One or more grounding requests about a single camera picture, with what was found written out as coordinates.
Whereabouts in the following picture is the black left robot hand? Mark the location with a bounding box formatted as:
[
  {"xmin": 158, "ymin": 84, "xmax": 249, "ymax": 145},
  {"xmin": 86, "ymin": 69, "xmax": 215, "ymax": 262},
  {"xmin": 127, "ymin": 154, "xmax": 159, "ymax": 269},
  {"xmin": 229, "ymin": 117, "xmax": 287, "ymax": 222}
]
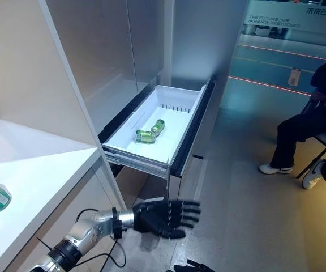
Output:
[{"xmin": 132, "ymin": 199, "xmax": 202, "ymax": 240}]

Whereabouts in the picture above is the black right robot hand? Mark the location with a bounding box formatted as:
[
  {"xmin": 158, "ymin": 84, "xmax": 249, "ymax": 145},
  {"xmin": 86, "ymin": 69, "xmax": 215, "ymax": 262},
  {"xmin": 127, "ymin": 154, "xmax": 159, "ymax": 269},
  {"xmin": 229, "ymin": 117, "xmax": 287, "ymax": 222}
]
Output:
[{"xmin": 173, "ymin": 259, "xmax": 209, "ymax": 272}]

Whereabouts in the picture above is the grey fridge drawer front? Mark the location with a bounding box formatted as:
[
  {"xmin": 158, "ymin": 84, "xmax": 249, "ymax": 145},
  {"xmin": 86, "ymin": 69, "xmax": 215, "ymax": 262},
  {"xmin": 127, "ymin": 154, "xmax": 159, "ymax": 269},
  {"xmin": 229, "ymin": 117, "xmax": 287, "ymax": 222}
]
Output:
[{"xmin": 167, "ymin": 76, "xmax": 218, "ymax": 201}]

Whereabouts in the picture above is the white fridge drawer bin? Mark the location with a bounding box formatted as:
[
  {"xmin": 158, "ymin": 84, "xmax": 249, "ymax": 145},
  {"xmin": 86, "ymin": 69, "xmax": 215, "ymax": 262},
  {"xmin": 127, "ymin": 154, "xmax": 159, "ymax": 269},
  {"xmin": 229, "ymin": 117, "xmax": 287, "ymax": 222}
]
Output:
[{"xmin": 102, "ymin": 84, "xmax": 208, "ymax": 179}]

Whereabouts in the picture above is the grey fridge body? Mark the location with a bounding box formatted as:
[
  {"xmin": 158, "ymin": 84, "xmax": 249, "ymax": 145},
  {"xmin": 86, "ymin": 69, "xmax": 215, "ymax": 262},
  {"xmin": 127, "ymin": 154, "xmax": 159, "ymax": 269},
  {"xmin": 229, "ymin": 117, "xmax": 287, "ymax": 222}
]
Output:
[{"xmin": 45, "ymin": 0, "xmax": 250, "ymax": 199}]

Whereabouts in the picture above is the white counter cabinet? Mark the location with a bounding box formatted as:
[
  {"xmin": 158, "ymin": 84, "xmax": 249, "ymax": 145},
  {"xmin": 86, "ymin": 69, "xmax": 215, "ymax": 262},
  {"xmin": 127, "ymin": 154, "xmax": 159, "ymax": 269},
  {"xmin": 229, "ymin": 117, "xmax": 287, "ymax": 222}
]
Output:
[{"xmin": 0, "ymin": 118, "xmax": 132, "ymax": 272}]

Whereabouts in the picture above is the white sneaker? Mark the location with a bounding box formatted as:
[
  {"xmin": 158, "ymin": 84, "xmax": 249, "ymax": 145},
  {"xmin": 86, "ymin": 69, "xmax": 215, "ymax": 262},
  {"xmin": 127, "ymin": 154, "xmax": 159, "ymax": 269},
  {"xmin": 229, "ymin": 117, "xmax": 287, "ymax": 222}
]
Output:
[
  {"xmin": 259, "ymin": 163, "xmax": 294, "ymax": 175},
  {"xmin": 302, "ymin": 158, "xmax": 326, "ymax": 190}
]

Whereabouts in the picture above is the seated person in black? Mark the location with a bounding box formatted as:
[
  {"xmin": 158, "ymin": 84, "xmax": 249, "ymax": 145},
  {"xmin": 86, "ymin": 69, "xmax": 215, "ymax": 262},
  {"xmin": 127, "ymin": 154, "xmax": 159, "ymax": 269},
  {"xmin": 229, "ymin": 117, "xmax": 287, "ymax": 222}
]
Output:
[{"xmin": 269, "ymin": 55, "xmax": 326, "ymax": 185}]

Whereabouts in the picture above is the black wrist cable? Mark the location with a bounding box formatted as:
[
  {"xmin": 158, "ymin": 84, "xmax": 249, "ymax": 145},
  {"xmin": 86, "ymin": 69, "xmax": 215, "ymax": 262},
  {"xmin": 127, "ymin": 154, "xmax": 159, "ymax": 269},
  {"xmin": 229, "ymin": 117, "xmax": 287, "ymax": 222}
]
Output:
[{"xmin": 35, "ymin": 209, "xmax": 128, "ymax": 272}]

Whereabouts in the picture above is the white lettered wall sign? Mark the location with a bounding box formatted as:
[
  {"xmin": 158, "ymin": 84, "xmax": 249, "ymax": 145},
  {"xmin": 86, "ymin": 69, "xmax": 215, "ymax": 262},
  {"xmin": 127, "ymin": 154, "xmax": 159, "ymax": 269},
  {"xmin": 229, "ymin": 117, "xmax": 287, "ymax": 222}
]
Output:
[{"xmin": 243, "ymin": 0, "xmax": 326, "ymax": 32}]

